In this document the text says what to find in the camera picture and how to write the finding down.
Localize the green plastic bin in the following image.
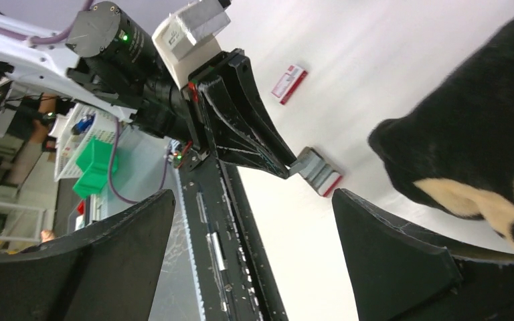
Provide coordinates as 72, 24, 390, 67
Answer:
73, 138, 118, 199

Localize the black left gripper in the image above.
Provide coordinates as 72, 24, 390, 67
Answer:
133, 49, 296, 179

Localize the red white staple box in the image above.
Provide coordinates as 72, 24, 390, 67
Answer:
270, 64, 309, 105

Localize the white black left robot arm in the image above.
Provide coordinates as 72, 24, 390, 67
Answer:
0, 1, 297, 179

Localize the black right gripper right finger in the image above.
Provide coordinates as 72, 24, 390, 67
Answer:
332, 189, 514, 320

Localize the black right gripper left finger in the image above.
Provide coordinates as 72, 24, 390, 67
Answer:
0, 190, 175, 320

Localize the black floral plush pillow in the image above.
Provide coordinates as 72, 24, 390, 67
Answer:
367, 18, 514, 247

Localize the white perforated basket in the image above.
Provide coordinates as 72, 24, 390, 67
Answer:
49, 104, 116, 181

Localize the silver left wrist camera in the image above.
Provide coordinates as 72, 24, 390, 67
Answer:
151, 0, 230, 88

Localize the staple box with staples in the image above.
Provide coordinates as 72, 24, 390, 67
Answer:
289, 146, 343, 197

